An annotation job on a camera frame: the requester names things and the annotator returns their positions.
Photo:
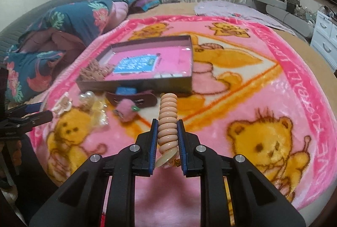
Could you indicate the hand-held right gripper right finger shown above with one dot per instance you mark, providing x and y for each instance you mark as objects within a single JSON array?
[{"x": 183, "y": 149}]

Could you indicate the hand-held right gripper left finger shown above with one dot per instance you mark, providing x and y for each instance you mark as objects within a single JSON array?
[{"x": 152, "y": 149}]

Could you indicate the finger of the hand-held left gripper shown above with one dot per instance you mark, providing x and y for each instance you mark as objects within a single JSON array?
[
  {"x": 31, "y": 107},
  {"x": 39, "y": 117}
]

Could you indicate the white hair claw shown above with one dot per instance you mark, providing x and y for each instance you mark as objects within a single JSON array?
[{"x": 62, "y": 106}]

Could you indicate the pink fuzzy hair clip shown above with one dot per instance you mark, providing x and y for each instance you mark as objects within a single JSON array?
[{"x": 125, "y": 110}]

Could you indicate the brown hair clip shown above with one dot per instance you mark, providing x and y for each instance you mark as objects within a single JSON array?
[{"x": 131, "y": 101}]

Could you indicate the yellow hair clip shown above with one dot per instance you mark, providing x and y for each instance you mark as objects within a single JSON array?
[{"x": 99, "y": 114}]

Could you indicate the blue hair clip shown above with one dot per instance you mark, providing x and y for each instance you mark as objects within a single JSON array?
[{"x": 126, "y": 91}]

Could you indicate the brown dotted lace bow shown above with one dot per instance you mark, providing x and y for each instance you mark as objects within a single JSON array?
[{"x": 93, "y": 71}]

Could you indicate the grey cardboard box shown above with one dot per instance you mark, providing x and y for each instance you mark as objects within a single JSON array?
[{"x": 147, "y": 63}]

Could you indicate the pink bear printed blanket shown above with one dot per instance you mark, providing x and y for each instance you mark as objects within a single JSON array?
[{"x": 237, "y": 100}]

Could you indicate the blue printed card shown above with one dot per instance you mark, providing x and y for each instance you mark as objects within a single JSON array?
[{"x": 137, "y": 65}]

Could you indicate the blue floral quilt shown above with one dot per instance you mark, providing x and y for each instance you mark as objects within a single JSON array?
[{"x": 68, "y": 18}]

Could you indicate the lilac cloth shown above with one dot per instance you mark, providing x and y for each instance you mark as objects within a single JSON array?
[{"x": 237, "y": 15}]

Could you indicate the grey padded bench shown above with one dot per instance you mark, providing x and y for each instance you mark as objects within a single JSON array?
[{"x": 292, "y": 18}]

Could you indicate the white drawer cabinet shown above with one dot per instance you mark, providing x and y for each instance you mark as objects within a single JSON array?
[{"x": 325, "y": 37}]

